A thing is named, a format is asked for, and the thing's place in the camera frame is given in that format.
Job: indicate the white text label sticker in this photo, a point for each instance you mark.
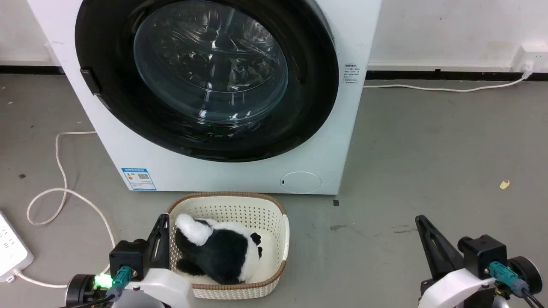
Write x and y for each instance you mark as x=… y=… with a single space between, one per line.
x=351 y=74

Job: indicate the black and white plush toy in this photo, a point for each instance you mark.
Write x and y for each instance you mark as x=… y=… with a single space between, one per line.
x=222 y=252

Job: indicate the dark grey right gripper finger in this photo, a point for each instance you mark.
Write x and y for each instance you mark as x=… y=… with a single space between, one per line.
x=449 y=252
x=430 y=250

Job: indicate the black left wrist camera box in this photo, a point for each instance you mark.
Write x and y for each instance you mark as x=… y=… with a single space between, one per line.
x=127 y=256

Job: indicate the round white filter cover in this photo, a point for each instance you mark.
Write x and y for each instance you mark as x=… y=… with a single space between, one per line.
x=301 y=182

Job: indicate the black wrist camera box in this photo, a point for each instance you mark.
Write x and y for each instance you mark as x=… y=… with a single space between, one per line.
x=127 y=256
x=483 y=252

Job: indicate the round black glass washer door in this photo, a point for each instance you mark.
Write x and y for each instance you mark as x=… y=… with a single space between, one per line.
x=214 y=64

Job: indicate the yellow paper scrap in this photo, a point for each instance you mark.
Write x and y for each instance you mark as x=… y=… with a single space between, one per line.
x=504 y=185

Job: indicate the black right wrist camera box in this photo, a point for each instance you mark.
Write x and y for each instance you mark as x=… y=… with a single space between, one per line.
x=483 y=252

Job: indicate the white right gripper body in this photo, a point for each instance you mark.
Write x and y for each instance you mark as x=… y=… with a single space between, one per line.
x=458 y=288

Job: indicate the white wall socket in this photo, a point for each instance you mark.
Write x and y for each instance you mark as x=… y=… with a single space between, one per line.
x=533 y=55

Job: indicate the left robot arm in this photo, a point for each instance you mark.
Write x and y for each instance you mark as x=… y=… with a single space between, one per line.
x=79 y=291

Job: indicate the blue energy label sticker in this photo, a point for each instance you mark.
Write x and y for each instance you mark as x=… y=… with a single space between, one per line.
x=138 y=179

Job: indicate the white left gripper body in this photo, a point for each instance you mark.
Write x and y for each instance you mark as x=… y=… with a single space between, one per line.
x=167 y=286

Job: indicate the white front-load washing machine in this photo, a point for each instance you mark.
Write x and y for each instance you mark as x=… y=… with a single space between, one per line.
x=214 y=176

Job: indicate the cream plastic laundry basket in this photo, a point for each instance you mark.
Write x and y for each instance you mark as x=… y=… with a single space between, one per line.
x=231 y=209

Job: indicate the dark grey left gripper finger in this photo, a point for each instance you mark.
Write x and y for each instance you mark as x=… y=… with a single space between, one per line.
x=152 y=254
x=165 y=239

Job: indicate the white power strip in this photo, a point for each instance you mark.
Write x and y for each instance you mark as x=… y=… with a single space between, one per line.
x=10 y=248

